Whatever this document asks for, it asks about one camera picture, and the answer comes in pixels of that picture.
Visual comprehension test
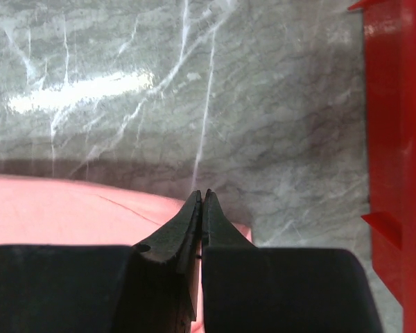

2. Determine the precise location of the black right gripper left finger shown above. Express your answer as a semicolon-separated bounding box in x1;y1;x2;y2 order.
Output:
0;191;202;332

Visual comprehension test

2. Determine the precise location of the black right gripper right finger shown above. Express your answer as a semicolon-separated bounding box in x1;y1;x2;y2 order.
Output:
202;191;383;332

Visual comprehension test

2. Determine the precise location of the salmon pink t shirt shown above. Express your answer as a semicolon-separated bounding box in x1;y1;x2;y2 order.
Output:
0;173;254;333

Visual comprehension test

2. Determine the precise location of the red plastic bin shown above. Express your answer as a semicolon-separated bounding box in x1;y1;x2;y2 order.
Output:
352;1;416;332

